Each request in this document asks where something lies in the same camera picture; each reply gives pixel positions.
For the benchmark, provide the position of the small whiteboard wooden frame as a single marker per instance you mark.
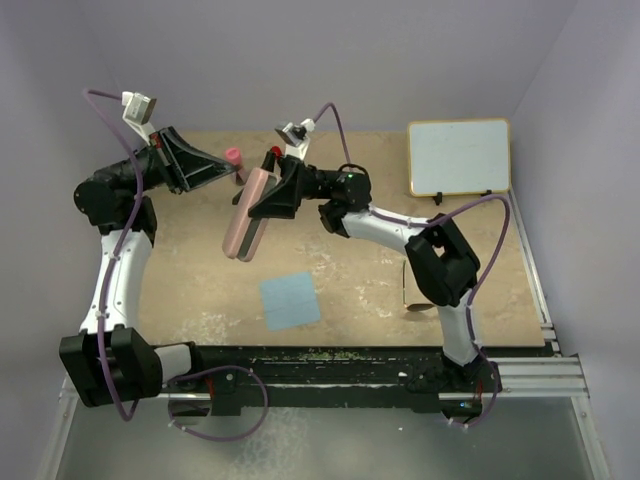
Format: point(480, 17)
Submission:
point(459, 157)

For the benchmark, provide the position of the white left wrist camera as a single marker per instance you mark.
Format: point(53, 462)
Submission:
point(137, 111)

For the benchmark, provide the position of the gold aviator sunglasses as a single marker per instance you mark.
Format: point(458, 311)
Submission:
point(412, 298)

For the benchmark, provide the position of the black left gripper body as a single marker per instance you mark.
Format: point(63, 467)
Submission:
point(156, 168)

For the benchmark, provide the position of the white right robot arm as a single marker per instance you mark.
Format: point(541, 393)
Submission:
point(446, 269)

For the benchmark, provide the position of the aluminium frame rail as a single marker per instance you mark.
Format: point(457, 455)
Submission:
point(549, 374)

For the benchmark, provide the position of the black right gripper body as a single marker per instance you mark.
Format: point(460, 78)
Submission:
point(316, 183)

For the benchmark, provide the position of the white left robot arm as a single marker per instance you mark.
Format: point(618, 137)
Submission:
point(115, 270)

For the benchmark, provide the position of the pink glasses case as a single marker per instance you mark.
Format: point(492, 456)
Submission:
point(244, 233)

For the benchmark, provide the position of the blue cleaning cloth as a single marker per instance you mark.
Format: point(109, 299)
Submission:
point(289, 301)

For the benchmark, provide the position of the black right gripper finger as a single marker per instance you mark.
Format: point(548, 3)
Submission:
point(271, 162)
point(279, 202)

